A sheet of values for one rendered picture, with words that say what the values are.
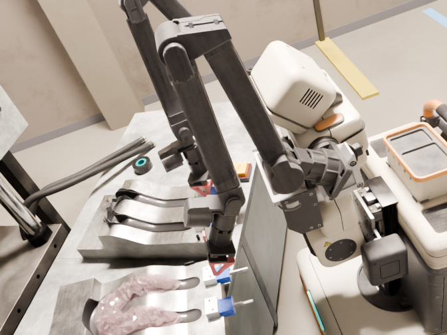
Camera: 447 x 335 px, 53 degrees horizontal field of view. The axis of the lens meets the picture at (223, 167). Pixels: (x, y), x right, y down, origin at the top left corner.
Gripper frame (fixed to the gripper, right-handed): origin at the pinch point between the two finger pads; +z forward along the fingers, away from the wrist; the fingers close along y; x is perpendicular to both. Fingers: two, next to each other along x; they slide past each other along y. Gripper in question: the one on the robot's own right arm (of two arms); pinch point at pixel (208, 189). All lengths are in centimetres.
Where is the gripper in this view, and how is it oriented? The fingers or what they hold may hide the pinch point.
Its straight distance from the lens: 149.5
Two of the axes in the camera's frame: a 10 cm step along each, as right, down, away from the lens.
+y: -1.8, 6.8, -7.1
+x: 9.4, -0.8, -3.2
